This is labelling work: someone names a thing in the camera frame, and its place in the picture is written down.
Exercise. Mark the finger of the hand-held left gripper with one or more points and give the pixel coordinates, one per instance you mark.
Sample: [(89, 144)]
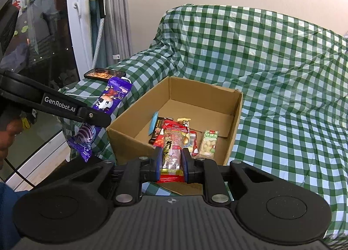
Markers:
[(95, 116)]

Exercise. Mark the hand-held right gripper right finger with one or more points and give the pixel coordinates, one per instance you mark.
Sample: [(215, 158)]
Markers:
[(186, 166)]

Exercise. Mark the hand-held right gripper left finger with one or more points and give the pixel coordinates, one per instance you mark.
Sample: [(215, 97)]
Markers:
[(157, 163)]

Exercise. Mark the mixed nut packet red ends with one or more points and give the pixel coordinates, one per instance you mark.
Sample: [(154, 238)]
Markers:
[(171, 146)]

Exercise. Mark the purple snack bar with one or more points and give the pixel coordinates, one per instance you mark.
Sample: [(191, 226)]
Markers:
[(110, 97)]

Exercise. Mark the clear nut packet green label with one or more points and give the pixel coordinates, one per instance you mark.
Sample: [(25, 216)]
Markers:
[(208, 144)]

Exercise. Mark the dark brown snack packet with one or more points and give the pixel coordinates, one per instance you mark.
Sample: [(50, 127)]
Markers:
[(160, 130)]

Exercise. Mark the light blue snack packet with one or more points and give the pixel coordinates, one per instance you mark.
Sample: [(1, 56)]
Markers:
[(154, 123)]

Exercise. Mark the yellow snack bar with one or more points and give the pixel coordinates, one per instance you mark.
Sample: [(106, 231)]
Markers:
[(184, 122)]

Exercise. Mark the cardboard box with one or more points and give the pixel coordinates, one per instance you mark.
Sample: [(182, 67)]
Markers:
[(201, 108)]

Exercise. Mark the person's left hand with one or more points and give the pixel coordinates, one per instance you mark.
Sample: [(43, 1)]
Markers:
[(12, 133)]

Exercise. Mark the black smartphone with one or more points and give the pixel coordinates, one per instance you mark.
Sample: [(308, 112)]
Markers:
[(104, 74)]

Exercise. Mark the grey curtain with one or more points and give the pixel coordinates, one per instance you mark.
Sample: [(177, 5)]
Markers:
[(118, 21)]

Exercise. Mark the person's blue clothing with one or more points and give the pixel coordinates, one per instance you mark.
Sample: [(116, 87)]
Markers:
[(11, 209)]

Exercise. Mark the green white checked cloth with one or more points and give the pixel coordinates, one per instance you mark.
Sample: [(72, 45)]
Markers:
[(272, 76)]

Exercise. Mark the white window frame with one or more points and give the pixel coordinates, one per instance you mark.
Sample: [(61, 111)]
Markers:
[(78, 21)]

